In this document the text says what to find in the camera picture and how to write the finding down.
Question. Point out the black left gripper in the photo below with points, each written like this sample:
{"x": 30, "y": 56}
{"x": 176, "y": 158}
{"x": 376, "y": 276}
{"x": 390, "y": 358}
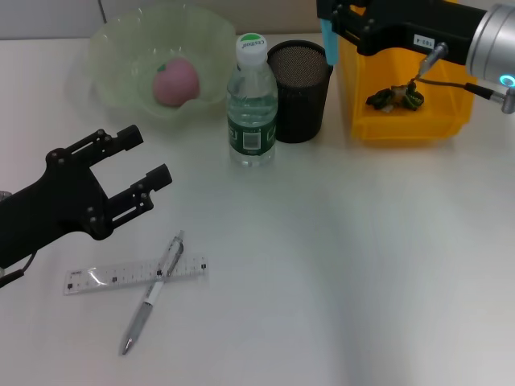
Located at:
{"x": 52, "y": 209}

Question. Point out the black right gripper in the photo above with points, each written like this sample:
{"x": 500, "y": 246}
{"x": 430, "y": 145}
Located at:
{"x": 402, "y": 24}

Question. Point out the blue scissors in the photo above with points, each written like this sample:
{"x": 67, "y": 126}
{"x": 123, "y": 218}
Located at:
{"x": 330, "y": 44}

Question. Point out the green plastic wrapper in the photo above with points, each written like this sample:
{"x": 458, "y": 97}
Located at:
{"x": 396, "y": 96}

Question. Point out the pink peach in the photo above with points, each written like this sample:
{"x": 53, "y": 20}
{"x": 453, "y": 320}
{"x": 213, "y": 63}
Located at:
{"x": 175, "y": 84}

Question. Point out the clear green-label water bottle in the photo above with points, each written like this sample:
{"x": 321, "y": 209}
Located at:
{"x": 251, "y": 104}

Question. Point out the silver white ballpoint pen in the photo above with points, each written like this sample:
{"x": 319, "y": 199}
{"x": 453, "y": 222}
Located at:
{"x": 151, "y": 293}

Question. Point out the pale green fruit plate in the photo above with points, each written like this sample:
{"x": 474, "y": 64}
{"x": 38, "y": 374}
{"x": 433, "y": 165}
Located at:
{"x": 112, "y": 80}

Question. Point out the black mesh pen holder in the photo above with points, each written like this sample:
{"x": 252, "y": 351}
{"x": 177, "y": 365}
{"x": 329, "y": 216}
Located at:
{"x": 301, "y": 112}

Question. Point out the clear plastic ruler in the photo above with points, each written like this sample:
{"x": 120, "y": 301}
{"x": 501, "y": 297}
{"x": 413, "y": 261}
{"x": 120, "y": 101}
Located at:
{"x": 108, "y": 277}

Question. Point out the yellow plastic bin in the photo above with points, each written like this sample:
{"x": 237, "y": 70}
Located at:
{"x": 402, "y": 124}

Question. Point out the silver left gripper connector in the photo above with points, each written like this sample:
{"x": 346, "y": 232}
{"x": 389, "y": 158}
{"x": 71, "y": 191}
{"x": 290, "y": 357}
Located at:
{"x": 4, "y": 195}

